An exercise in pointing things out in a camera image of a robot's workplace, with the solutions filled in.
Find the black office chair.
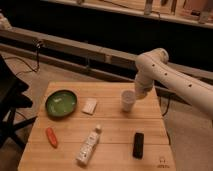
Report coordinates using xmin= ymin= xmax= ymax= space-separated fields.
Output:
xmin=0 ymin=54 xmax=36 ymax=149

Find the wooden folding table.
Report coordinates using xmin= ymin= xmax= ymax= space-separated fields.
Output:
xmin=18 ymin=82 xmax=176 ymax=171

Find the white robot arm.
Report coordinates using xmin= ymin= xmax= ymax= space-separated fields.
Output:
xmin=134 ymin=48 xmax=213 ymax=120

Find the white rectangular sponge block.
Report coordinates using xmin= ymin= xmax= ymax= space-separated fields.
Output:
xmin=82 ymin=98 xmax=97 ymax=115

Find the orange carrot toy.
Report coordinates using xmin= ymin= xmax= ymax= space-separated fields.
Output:
xmin=46 ymin=127 xmax=58 ymax=148

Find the white paper cup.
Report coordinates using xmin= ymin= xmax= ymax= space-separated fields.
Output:
xmin=121 ymin=90 xmax=136 ymax=112

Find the green round plate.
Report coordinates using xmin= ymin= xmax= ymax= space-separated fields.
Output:
xmin=45 ymin=90 xmax=77 ymax=118

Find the black rectangular remote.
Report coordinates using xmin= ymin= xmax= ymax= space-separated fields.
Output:
xmin=133 ymin=133 xmax=144 ymax=159

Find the black floor cable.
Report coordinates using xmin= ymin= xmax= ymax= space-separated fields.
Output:
xmin=3 ymin=39 xmax=45 ymax=76

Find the white plastic bottle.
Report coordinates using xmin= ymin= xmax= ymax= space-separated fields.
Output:
xmin=76 ymin=124 xmax=102 ymax=166

